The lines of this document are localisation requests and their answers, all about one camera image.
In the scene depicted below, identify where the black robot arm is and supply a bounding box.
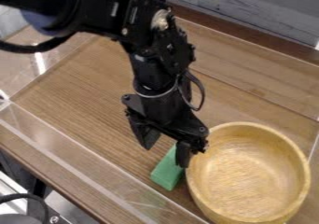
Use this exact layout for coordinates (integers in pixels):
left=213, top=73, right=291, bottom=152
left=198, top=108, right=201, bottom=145
left=0, top=0, right=208, bottom=168

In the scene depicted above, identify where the clear acrylic enclosure wall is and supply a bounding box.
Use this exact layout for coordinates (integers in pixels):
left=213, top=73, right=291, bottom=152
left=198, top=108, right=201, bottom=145
left=0, top=16, right=319, bottom=224

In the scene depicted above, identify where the black metal bracket with bolt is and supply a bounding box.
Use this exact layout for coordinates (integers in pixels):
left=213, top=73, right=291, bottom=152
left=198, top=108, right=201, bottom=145
left=40, top=206, right=72, bottom=224

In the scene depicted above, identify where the black cable bottom left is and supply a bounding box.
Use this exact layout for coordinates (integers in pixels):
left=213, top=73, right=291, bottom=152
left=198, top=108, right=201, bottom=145
left=0, top=192, right=49, bottom=224

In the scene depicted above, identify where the brown wooden bowl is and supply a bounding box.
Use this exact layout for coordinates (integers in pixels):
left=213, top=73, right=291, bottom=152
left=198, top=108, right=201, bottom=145
left=185, top=121, right=311, bottom=224

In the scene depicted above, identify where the green rectangular block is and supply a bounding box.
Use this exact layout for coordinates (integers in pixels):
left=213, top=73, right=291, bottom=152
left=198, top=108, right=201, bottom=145
left=149, top=146, right=184, bottom=191

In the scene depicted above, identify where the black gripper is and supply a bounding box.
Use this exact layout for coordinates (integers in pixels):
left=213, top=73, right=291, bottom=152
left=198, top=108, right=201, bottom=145
left=121, top=77, right=210, bottom=169

